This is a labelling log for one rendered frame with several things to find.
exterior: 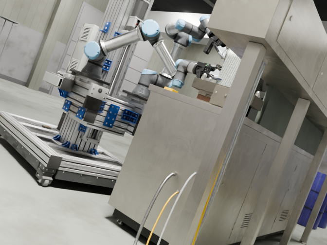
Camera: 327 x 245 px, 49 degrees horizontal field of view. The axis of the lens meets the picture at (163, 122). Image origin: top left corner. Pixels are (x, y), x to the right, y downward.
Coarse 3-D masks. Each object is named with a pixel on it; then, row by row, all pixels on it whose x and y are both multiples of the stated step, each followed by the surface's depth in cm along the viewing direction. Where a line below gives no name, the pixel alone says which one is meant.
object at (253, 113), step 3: (255, 90) 222; (261, 93) 220; (264, 93) 219; (261, 96) 219; (261, 99) 219; (252, 111) 221; (255, 111) 219; (249, 114) 221; (252, 114) 220; (255, 114) 219; (249, 117) 221; (252, 117) 220; (255, 117) 219; (252, 120) 220
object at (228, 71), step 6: (222, 66) 229; (228, 66) 227; (234, 66) 225; (222, 72) 228; (228, 72) 226; (234, 72) 224; (222, 78) 227; (228, 78) 225; (222, 84) 227; (228, 84) 225
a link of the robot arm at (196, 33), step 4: (196, 28) 249; (192, 32) 249; (196, 32) 249; (200, 32) 249; (204, 32) 248; (192, 36) 255; (196, 36) 252; (200, 36) 251; (196, 40) 254; (200, 40) 256
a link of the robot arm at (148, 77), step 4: (144, 72) 291; (148, 72) 290; (152, 72) 291; (156, 72) 294; (140, 76) 295; (144, 76) 290; (148, 76) 290; (152, 76) 291; (156, 76) 293; (140, 80) 292; (144, 80) 290; (148, 80) 290; (152, 80) 291; (156, 80) 292; (148, 84) 291; (152, 84) 293
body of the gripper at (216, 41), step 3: (210, 33) 240; (210, 36) 243; (213, 36) 240; (216, 36) 240; (213, 39) 238; (216, 39) 237; (219, 39) 237; (213, 42) 238; (216, 42) 238; (219, 42) 236; (222, 42) 235; (213, 45) 237; (219, 45) 238; (222, 45) 239; (225, 45) 239
